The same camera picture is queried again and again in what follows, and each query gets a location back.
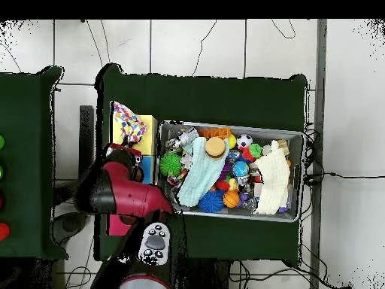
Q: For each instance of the multicolour spotted cloth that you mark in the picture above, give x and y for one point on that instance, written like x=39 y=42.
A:
x=129 y=123

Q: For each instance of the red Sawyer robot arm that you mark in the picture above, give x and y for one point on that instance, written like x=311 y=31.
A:
x=132 y=195

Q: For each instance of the wooden box with three holes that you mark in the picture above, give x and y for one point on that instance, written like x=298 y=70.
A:
x=149 y=135

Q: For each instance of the clear mesh bin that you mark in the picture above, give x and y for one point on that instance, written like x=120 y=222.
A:
x=264 y=133

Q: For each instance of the black flat stand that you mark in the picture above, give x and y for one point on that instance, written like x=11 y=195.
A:
x=86 y=129

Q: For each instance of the green spiky ball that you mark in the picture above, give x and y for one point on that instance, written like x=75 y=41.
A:
x=170 y=164

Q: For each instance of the silver robot toy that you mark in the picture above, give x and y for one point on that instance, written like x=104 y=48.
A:
x=186 y=137

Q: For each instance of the light blue cloth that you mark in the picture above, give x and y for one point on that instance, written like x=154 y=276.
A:
x=204 y=171

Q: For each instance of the grey round base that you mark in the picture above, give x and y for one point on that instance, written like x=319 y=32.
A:
x=69 y=225

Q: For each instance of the tan toy burger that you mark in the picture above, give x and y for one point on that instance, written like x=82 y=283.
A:
x=215 y=147

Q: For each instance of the orange plastic block toy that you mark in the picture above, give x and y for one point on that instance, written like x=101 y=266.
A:
x=215 y=132

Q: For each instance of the dark green table cloth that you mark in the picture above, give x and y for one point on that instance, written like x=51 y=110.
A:
x=210 y=99
x=24 y=150

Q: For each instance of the blue spiky ball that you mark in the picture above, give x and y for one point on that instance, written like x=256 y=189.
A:
x=210 y=201

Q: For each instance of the blue globe ball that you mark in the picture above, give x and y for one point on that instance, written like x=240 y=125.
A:
x=240 y=169

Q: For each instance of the small orange basketball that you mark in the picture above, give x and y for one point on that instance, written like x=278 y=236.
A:
x=231 y=199

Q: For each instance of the small soccer ball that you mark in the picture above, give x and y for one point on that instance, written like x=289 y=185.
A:
x=244 y=141

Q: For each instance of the red round object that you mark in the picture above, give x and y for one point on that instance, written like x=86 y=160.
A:
x=3 y=231

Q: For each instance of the cream white cloth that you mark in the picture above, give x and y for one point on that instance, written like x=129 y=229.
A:
x=273 y=180

